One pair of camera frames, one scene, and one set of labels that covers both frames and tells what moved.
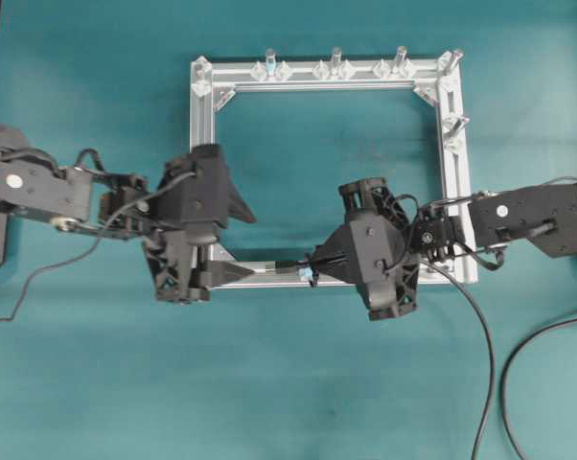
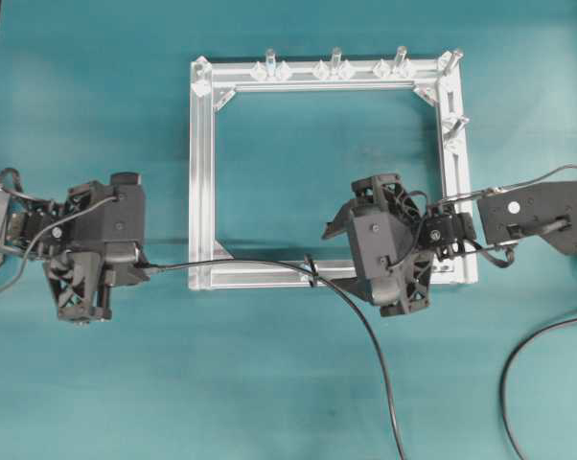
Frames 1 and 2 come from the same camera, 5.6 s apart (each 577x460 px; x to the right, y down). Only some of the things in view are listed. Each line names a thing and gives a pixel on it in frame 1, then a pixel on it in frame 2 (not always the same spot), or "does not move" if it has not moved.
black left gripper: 196,196 → 104,230
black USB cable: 509,360 → 358,308
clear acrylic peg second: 336,57 does not move
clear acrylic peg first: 270,62 does not move
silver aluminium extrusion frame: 212,80 does not move
